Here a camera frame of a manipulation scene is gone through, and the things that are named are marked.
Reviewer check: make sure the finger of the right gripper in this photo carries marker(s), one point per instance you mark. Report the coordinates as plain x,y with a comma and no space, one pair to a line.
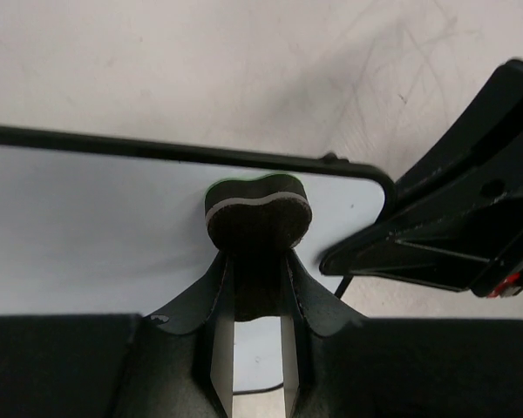
487,125

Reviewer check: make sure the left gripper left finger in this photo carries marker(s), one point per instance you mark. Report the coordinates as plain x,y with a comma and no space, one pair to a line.
175,362

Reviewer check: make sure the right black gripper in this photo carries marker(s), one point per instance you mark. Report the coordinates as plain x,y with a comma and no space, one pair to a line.
448,241

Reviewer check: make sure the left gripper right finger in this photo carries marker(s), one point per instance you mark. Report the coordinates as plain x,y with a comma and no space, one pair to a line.
339,363

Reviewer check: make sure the white whiteboard black frame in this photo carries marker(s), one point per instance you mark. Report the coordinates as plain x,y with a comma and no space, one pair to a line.
95,225

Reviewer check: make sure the black bone-shaped eraser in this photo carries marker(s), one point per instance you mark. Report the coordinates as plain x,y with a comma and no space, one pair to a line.
256,223

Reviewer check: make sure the right whiteboard foot black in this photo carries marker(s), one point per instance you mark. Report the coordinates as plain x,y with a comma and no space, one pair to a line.
331,158

